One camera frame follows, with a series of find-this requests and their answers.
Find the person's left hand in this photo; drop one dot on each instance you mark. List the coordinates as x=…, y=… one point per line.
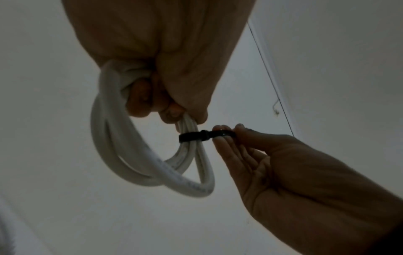
x=173, y=37

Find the thin black nylon zip tie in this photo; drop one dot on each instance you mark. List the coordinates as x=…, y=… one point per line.
x=192, y=137

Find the person's right hand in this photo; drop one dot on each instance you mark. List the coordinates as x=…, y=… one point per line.
x=299, y=186

